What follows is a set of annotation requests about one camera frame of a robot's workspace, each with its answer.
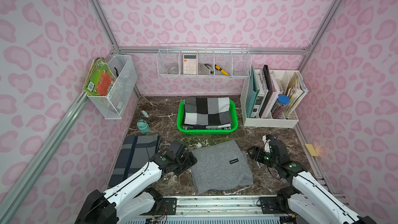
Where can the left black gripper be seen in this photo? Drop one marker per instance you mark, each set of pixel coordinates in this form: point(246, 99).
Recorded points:
point(186, 160)

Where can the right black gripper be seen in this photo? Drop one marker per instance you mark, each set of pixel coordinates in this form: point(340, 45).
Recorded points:
point(256, 154)

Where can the dark grey plaid scarf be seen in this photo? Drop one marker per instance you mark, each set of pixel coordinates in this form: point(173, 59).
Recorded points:
point(134, 154)

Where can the plain grey scarf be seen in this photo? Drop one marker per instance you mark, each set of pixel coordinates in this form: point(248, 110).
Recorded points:
point(221, 167)

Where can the black white checkered scarf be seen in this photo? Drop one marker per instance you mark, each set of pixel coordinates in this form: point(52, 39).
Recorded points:
point(207, 111)

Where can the smiley houndstooth knit scarf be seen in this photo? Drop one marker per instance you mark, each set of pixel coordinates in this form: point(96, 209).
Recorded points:
point(206, 127)

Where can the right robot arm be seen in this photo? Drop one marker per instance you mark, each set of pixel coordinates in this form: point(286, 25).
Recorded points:
point(304, 196)

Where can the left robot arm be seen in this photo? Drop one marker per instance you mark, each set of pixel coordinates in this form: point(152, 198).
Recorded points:
point(134, 196)

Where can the green plastic basket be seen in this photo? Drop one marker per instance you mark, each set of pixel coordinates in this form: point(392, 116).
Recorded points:
point(208, 132)

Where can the yellow sticky note pad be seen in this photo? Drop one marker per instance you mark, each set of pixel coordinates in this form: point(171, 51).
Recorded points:
point(311, 149)

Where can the blue lid pencil jar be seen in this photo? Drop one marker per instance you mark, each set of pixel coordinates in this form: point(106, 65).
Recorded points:
point(280, 105)

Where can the white desk file organizer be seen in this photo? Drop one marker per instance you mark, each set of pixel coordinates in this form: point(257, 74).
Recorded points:
point(270, 122)

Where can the stack of magazines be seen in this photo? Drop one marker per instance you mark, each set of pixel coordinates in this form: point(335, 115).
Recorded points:
point(294, 88)

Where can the teal file folder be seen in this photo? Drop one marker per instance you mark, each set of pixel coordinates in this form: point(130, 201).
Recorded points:
point(252, 93)

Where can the black book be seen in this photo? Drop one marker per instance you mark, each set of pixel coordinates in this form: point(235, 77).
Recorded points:
point(269, 85)

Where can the metal bowl on shelf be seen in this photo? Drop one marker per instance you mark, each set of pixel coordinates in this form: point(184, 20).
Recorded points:
point(173, 70)

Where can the grey stapler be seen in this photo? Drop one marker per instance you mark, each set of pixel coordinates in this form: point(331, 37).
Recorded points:
point(206, 69)

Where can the pink calculator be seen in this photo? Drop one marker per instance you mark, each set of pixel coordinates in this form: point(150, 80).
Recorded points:
point(190, 64)

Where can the yellow black utility knife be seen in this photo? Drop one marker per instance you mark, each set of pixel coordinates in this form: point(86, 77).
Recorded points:
point(218, 68)

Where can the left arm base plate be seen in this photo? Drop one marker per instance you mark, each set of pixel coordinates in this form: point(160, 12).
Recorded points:
point(164, 206)

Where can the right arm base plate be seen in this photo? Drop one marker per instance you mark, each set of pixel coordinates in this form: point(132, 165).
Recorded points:
point(273, 205)

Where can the white wire wall shelf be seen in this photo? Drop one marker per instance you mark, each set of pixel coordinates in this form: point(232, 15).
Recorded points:
point(202, 61)

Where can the white mesh wall basket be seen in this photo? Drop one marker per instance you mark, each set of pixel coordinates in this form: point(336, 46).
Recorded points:
point(114, 104)

